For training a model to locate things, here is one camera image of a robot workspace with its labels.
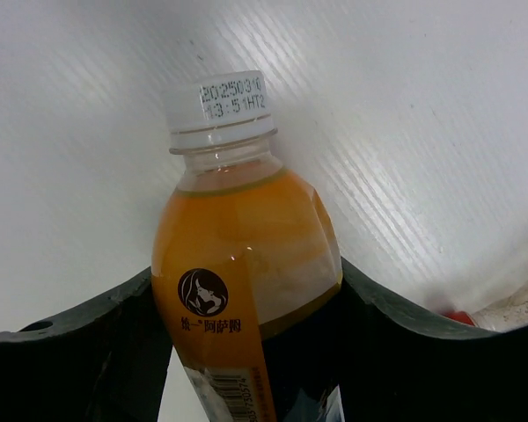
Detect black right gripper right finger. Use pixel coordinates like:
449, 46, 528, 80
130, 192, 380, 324
263, 256, 528, 422

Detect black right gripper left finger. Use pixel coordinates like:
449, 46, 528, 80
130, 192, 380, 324
0, 269, 172, 421

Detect crushed red cap bottle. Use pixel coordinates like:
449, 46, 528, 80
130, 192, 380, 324
443, 281, 528, 332

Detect orange tea bottle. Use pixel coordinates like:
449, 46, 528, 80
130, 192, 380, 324
151, 70, 344, 421

